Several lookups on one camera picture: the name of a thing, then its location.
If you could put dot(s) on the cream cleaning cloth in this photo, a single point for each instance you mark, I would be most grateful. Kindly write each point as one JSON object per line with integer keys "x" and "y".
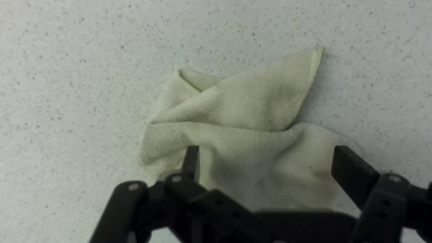
{"x": 252, "y": 130}

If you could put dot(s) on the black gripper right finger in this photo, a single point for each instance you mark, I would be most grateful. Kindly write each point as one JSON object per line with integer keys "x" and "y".
{"x": 387, "y": 202}

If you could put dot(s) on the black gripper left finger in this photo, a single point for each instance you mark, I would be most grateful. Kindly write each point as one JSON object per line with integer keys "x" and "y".
{"x": 136, "y": 202}

